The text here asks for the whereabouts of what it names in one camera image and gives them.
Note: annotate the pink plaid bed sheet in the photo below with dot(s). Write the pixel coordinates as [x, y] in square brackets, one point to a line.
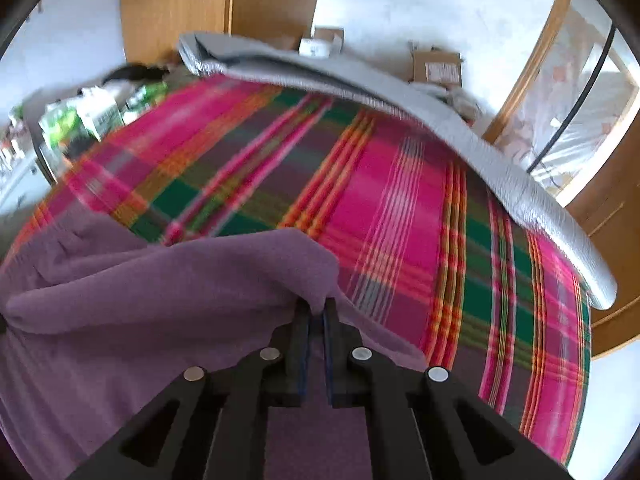
[350, 175]

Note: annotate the green tissue pack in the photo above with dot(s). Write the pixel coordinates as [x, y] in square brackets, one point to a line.
[62, 122]

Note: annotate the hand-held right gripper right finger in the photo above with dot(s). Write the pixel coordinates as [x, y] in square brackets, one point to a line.
[328, 355]

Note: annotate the silver foil mat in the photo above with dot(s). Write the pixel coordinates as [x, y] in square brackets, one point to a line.
[450, 125]

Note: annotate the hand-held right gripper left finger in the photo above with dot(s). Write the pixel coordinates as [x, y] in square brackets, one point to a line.
[305, 355]

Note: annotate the white crumpled bag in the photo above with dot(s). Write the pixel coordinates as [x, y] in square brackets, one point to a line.
[100, 110]

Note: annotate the black pole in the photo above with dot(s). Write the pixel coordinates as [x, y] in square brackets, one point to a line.
[580, 105]

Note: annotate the black cloth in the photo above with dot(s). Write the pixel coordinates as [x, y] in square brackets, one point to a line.
[132, 72]

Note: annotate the purple fleece garment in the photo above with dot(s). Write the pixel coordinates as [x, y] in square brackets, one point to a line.
[150, 320]

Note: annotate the small white box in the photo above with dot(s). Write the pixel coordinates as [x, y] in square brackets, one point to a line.
[320, 42]

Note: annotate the wooden door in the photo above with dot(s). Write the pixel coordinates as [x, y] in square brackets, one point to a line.
[615, 240]

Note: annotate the cardboard box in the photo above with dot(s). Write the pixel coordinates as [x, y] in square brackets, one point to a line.
[435, 65]

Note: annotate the wooden door frame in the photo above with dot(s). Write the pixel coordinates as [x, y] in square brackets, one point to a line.
[540, 50]

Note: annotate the clear plastic curtain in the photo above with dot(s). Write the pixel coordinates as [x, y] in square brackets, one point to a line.
[575, 70]

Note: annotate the wooden wardrobe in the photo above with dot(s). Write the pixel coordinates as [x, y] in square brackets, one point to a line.
[200, 5]

